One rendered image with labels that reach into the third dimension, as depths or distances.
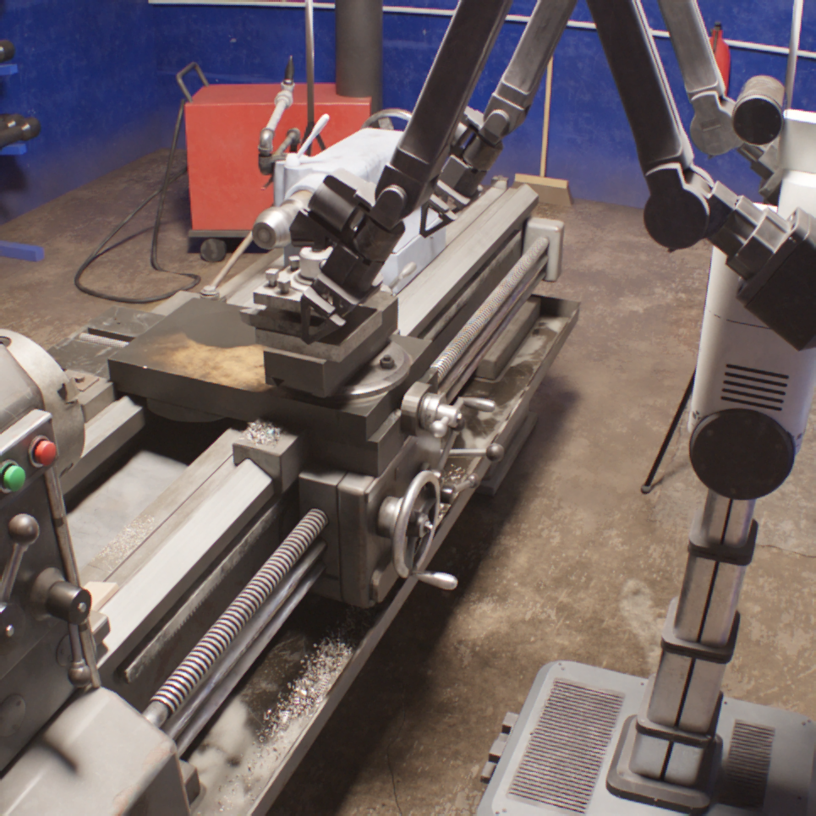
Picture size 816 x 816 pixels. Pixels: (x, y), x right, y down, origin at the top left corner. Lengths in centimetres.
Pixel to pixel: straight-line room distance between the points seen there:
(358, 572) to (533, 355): 140
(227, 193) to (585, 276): 171
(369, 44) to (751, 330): 350
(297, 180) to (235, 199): 251
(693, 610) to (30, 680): 105
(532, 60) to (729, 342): 57
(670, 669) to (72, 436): 107
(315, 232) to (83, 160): 507
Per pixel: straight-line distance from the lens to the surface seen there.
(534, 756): 209
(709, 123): 162
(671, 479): 339
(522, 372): 306
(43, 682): 136
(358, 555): 191
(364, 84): 473
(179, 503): 176
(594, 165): 586
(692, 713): 190
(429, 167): 128
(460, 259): 268
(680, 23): 163
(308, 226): 138
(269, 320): 177
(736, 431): 149
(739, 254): 121
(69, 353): 222
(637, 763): 201
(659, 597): 290
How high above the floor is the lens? 184
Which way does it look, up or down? 29 degrees down
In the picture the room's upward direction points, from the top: straight up
